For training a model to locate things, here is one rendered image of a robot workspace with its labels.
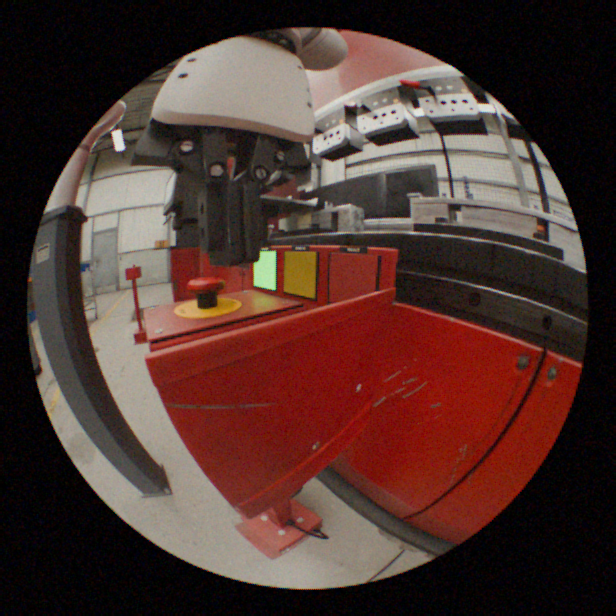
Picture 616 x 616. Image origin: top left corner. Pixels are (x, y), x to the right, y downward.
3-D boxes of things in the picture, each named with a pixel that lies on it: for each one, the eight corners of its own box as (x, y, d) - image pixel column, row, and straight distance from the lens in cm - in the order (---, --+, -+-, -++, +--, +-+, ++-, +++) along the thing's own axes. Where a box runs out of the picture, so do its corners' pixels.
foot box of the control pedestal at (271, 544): (233, 526, 87) (224, 520, 76) (283, 498, 88) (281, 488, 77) (272, 560, 84) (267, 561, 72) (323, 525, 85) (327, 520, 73)
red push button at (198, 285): (185, 312, 23) (182, 278, 22) (218, 305, 24) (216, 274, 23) (196, 322, 19) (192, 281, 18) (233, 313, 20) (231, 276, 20)
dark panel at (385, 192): (297, 244, 169) (299, 194, 177) (299, 244, 171) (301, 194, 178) (439, 250, 97) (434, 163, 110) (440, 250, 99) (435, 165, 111)
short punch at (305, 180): (295, 191, 82) (296, 170, 86) (299, 192, 83) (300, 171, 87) (311, 185, 75) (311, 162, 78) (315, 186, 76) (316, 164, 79)
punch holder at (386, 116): (358, 135, 60) (354, 100, 71) (377, 147, 66) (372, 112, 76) (406, 121, 54) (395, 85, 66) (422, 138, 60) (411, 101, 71)
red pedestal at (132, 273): (136, 338, 260) (125, 265, 246) (153, 335, 254) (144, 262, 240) (133, 345, 242) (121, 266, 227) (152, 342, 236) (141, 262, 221)
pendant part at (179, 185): (162, 216, 205) (167, 181, 215) (173, 215, 207) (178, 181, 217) (172, 204, 162) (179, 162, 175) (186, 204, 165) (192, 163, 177)
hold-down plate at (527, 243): (412, 237, 38) (412, 221, 39) (422, 241, 43) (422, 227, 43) (564, 268, 37) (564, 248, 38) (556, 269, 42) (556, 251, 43)
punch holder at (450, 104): (424, 118, 53) (410, 81, 65) (438, 136, 59) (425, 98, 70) (483, 115, 52) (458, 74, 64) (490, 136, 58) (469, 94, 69)
